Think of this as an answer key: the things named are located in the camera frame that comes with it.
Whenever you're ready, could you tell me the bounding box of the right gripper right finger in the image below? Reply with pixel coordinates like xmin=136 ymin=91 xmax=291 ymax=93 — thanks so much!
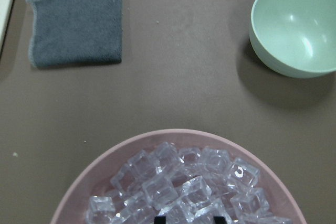
xmin=213 ymin=216 xmax=226 ymax=224

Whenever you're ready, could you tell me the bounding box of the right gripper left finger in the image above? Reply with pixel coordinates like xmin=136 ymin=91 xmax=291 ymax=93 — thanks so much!
xmin=154 ymin=216 xmax=166 ymax=224

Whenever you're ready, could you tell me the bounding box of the pink bowl of ice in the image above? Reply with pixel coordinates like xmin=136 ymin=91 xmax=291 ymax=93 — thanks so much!
xmin=50 ymin=129 xmax=306 ymax=223

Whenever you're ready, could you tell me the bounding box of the mint green bowl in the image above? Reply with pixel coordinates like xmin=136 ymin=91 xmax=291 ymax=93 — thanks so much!
xmin=249 ymin=0 xmax=335 ymax=78

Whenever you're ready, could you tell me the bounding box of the grey folded cloth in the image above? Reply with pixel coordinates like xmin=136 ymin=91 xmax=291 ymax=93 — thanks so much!
xmin=26 ymin=0 xmax=122 ymax=68

